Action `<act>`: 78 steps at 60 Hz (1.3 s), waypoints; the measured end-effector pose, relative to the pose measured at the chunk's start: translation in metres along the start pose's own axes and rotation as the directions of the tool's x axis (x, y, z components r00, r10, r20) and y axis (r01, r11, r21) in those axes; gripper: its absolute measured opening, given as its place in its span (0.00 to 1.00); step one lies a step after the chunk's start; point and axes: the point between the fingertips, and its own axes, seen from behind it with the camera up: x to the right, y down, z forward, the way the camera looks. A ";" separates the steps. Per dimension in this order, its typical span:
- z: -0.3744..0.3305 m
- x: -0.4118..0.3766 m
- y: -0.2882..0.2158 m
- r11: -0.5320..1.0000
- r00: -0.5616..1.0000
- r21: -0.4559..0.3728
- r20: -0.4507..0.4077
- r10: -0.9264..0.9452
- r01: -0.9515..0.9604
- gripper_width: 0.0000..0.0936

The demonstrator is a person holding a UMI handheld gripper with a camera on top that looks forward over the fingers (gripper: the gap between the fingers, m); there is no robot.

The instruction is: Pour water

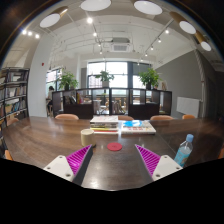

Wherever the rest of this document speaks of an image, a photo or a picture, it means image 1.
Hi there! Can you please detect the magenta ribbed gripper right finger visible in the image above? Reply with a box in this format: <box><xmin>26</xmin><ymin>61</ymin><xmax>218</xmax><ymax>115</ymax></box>
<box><xmin>135</xmin><ymin>145</ymin><xmax>182</xmax><ymax>181</ymax></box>

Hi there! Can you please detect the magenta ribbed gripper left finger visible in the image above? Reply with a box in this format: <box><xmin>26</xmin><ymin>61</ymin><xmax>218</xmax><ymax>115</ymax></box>
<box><xmin>44</xmin><ymin>145</ymin><xmax>93</xmax><ymax>185</ymax></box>

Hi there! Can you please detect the clear water bottle blue cap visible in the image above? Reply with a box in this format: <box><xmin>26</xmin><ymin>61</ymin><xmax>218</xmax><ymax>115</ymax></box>
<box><xmin>174</xmin><ymin>134</ymin><xmax>194</xmax><ymax>167</ymax></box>

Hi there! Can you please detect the red round coaster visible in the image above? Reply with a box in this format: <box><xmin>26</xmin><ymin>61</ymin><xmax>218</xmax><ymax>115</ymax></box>
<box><xmin>107</xmin><ymin>142</ymin><xmax>122</xmax><ymax>151</ymax></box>

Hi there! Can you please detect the orange chair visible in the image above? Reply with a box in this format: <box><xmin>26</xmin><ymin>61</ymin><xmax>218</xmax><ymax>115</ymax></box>
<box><xmin>182</xmin><ymin>114</ymin><xmax>195</xmax><ymax>119</ymax></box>
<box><xmin>55</xmin><ymin>114</ymin><xmax>79</xmax><ymax>120</ymax></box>
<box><xmin>150</xmin><ymin>115</ymin><xmax>174</xmax><ymax>120</ymax></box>
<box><xmin>118</xmin><ymin>115</ymin><xmax>134</xmax><ymax>121</ymax></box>

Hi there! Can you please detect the stack of books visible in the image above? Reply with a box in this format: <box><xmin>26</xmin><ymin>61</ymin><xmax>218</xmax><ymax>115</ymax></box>
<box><xmin>90</xmin><ymin>116</ymin><xmax>118</xmax><ymax>134</ymax></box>

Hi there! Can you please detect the orange chair far left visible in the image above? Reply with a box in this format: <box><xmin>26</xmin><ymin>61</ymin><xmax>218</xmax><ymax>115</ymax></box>
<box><xmin>55</xmin><ymin>114</ymin><xmax>79</xmax><ymax>120</ymax></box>

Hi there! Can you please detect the orange chair far right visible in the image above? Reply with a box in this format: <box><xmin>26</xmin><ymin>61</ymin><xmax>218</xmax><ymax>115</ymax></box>
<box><xmin>182</xmin><ymin>114</ymin><xmax>195</xmax><ymax>119</ymax></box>

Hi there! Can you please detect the orange chair centre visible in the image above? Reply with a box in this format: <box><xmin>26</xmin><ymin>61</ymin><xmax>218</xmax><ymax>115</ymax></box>
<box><xmin>118</xmin><ymin>115</ymin><xmax>134</xmax><ymax>121</ymax></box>

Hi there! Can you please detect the dark low shelf divider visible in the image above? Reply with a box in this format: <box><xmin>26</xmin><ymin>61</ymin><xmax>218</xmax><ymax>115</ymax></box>
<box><xmin>52</xmin><ymin>87</ymin><xmax>172</xmax><ymax>120</ymax></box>

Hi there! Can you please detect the seated person in background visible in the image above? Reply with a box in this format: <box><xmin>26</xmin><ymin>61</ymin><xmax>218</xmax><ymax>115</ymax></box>
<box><xmin>46</xmin><ymin>86</ymin><xmax>54</xmax><ymax>115</ymax></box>

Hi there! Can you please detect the left potted green plant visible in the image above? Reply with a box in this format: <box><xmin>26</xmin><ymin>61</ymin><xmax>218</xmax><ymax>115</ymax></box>
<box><xmin>58</xmin><ymin>71</ymin><xmax>79</xmax><ymax>90</ymax></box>

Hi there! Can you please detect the potted green plant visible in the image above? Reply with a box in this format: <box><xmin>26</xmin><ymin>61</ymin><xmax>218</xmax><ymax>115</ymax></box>
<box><xmin>58</xmin><ymin>71</ymin><xmax>79</xmax><ymax>90</ymax></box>
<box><xmin>97</xmin><ymin>71</ymin><xmax>114</xmax><ymax>88</ymax></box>
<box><xmin>139</xmin><ymin>68</ymin><xmax>161</xmax><ymax>90</ymax></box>

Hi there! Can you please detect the right potted green plant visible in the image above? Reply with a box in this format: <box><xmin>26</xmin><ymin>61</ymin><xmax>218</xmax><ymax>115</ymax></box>
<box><xmin>139</xmin><ymin>68</ymin><xmax>161</xmax><ymax>90</ymax></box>

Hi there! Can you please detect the middle potted green plant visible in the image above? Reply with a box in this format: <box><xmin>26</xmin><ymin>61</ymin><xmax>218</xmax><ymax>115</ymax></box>
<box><xmin>97</xmin><ymin>71</ymin><xmax>114</xmax><ymax>88</ymax></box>

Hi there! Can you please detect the tall bookshelf at left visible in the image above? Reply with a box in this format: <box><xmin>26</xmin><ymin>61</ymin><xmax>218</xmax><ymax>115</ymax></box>
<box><xmin>0</xmin><ymin>67</ymin><xmax>29</xmax><ymax>126</ymax></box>

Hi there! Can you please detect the ceiling air conditioner unit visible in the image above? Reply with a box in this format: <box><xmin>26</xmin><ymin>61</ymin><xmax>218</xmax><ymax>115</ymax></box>
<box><xmin>110</xmin><ymin>37</ymin><xmax>130</xmax><ymax>52</ymax></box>

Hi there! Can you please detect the round ceiling lamp far right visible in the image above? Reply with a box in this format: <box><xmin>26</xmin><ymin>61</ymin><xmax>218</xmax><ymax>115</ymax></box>
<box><xmin>195</xmin><ymin>31</ymin><xmax>211</xmax><ymax>51</ymax></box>

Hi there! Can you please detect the round ceiling lamp left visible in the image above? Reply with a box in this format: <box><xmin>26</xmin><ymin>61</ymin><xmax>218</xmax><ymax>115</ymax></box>
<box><xmin>40</xmin><ymin>6</ymin><xmax>68</xmax><ymax>28</ymax></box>

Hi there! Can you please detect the round ceiling lamp centre-right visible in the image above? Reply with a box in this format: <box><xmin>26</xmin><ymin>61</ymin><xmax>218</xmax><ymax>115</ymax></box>
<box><xmin>134</xmin><ymin>0</ymin><xmax>162</xmax><ymax>15</ymax></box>

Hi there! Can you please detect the round ceiling lamp centre-left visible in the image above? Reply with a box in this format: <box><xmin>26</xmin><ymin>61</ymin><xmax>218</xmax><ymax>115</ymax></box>
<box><xmin>81</xmin><ymin>0</ymin><xmax>111</xmax><ymax>12</ymax></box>

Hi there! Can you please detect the white wall radiator panel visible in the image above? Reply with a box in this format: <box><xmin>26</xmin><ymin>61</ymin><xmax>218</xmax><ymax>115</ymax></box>
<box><xmin>177</xmin><ymin>97</ymin><xmax>200</xmax><ymax>117</ymax></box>

